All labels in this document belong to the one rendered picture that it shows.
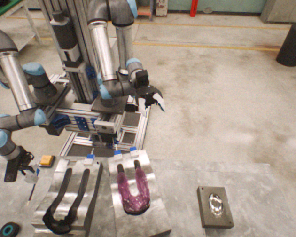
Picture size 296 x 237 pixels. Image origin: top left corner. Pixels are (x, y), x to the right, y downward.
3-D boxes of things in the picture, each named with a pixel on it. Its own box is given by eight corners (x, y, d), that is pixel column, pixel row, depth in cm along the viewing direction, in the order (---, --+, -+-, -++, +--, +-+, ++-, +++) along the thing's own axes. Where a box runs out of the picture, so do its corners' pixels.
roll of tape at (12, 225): (3, 243, 94) (-1, 242, 92) (3, 227, 99) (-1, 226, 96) (19, 235, 97) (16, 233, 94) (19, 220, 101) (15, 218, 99)
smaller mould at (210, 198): (196, 190, 112) (198, 185, 107) (221, 191, 112) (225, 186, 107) (201, 227, 99) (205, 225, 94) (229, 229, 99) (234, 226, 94)
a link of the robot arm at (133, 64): (140, 70, 95) (140, 55, 89) (146, 82, 88) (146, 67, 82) (125, 72, 93) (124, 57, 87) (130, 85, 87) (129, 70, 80)
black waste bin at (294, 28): (269, 54, 373) (286, 22, 327) (294, 55, 370) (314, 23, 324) (278, 67, 342) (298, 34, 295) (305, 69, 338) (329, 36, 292)
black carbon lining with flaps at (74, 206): (67, 169, 114) (62, 161, 107) (93, 170, 114) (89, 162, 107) (44, 234, 91) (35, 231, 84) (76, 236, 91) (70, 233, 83)
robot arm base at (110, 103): (104, 92, 137) (101, 81, 130) (123, 94, 135) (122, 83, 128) (97, 106, 127) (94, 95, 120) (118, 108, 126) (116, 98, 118)
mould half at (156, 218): (108, 161, 125) (106, 153, 117) (145, 153, 129) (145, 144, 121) (120, 249, 93) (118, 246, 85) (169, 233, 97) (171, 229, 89)
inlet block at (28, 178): (37, 162, 114) (33, 158, 110) (45, 162, 114) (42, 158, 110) (27, 183, 105) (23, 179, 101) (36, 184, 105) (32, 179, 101)
